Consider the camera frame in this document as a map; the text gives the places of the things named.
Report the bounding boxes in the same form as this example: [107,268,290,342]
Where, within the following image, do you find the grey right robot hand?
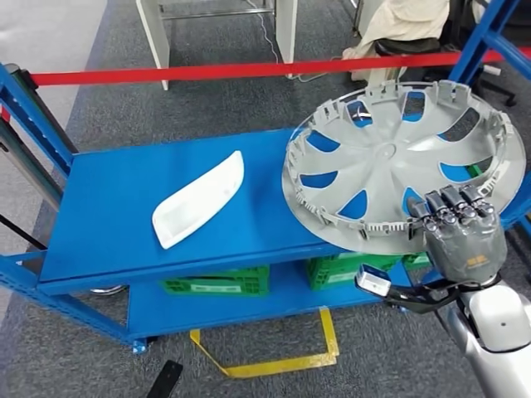
[406,183,508,285]

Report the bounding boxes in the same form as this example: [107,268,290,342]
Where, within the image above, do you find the silver plastic wheel hubcap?
[281,79,526,255]

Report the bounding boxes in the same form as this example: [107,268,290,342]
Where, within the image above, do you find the white curved plastic part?
[152,150,245,250]

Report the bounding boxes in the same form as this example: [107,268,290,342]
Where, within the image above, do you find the blue metal shelf rack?
[0,0,531,356]

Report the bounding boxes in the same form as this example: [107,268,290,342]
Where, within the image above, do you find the green plastic crate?
[306,253,401,291]
[160,266,270,298]
[400,252,432,271]

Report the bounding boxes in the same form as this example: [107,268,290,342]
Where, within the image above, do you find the black stool with chrome base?
[375,36,441,57]

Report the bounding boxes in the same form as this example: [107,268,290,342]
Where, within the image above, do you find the black office chair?
[449,0,517,108]

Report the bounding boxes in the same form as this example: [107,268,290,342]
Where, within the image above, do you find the person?
[342,0,451,84]

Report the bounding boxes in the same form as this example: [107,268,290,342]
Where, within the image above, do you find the white desk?
[136,0,298,92]
[350,0,376,36]

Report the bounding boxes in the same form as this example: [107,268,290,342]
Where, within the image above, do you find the red barrier belt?
[31,48,531,88]

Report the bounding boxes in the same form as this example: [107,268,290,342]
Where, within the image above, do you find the black robot foot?
[146,359,184,398]

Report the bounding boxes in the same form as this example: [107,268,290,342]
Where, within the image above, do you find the black stanchion with round base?
[0,212,47,252]

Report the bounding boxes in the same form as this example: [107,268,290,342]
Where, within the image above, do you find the black camera bracket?
[383,277,501,315]

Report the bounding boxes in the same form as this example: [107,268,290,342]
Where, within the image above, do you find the white floor cable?
[249,0,345,84]

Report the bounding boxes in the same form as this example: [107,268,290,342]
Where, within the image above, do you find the chrome barrier post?
[0,118,63,211]
[5,61,125,298]

